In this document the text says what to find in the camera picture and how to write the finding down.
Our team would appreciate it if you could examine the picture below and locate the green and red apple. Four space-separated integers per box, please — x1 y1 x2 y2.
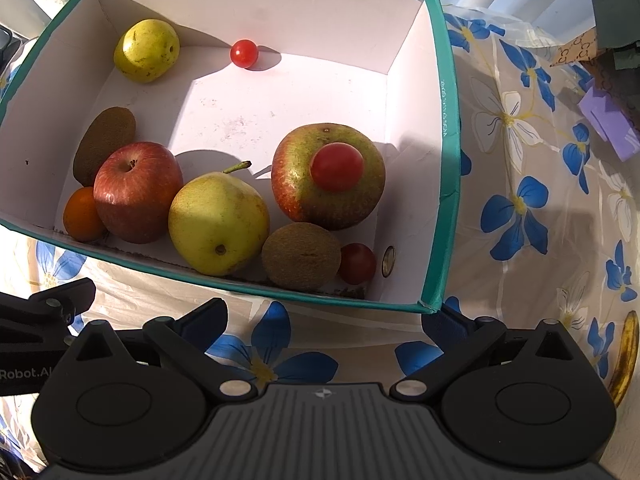
271 122 386 231

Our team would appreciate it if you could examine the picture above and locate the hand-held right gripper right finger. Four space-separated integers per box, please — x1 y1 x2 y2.
392 305 586 403

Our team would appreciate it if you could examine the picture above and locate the blue floral tablecloth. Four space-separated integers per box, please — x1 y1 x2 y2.
0 2 640 480

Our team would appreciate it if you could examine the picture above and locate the dark green gift box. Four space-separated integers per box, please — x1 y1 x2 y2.
586 0 640 73

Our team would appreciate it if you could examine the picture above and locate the long brown kiwi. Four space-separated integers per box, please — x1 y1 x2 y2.
72 106 137 187

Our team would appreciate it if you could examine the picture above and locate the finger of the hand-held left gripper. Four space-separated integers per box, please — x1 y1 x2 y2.
0 277 97 347

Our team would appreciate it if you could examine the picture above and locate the round brown kiwi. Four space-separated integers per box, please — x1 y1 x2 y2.
261 222 342 292

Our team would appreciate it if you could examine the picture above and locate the orange tangerine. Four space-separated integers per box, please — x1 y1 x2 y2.
62 186 108 242

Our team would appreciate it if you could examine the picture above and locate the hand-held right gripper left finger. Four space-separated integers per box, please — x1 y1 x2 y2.
67 297 255 403

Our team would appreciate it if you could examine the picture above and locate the red cherry tomato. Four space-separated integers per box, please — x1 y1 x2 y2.
309 142 365 192
337 243 377 285
230 39 259 69

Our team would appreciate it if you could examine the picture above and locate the ripe yellow banana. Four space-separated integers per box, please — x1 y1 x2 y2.
606 310 640 408

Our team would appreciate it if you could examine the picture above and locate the teal cardboard box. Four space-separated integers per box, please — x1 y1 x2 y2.
0 0 463 315

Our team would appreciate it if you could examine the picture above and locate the purple paper item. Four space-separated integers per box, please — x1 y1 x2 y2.
577 77 640 162

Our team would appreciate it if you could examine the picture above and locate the small yellow pear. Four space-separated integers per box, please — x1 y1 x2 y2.
113 19 181 84

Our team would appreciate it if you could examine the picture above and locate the brown patterned paper box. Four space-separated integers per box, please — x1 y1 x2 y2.
549 25 601 68

